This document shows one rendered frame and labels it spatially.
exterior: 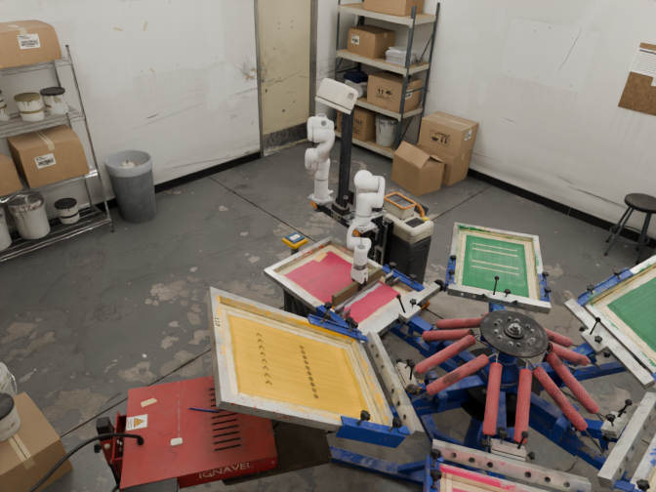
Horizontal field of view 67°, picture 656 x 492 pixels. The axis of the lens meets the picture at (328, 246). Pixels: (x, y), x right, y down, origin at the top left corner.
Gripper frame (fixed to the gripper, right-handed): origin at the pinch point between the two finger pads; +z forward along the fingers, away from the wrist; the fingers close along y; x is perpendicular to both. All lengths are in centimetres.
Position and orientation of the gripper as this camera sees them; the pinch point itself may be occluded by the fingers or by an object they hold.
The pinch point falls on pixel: (357, 286)
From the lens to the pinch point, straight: 294.5
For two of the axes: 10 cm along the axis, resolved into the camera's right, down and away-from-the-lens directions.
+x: -7.1, 3.8, -5.9
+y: -7.0, -4.3, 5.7
